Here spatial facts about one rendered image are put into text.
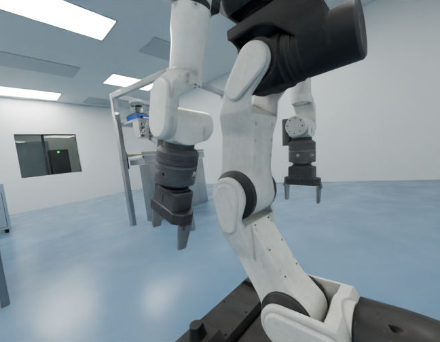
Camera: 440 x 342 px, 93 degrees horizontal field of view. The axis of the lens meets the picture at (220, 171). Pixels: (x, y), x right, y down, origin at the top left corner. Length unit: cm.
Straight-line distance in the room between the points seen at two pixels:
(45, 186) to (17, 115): 193
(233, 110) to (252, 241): 36
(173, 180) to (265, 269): 37
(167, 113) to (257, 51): 26
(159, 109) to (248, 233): 39
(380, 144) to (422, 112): 66
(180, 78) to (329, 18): 31
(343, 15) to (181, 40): 30
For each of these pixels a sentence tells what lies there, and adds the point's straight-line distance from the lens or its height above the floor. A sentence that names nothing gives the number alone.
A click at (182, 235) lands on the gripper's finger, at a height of 57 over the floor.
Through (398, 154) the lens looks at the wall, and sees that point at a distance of 445.
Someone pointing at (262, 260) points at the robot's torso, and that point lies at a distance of 64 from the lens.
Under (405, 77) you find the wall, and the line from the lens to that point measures 453.
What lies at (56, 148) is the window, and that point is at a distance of 762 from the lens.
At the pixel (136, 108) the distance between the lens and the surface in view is 269.
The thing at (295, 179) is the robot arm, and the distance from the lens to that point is 77.
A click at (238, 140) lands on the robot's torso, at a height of 76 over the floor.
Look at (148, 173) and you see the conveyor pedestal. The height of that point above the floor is 65.
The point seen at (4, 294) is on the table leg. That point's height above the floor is 7.
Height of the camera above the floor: 72
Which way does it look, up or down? 3 degrees down
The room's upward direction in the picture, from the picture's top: 7 degrees counter-clockwise
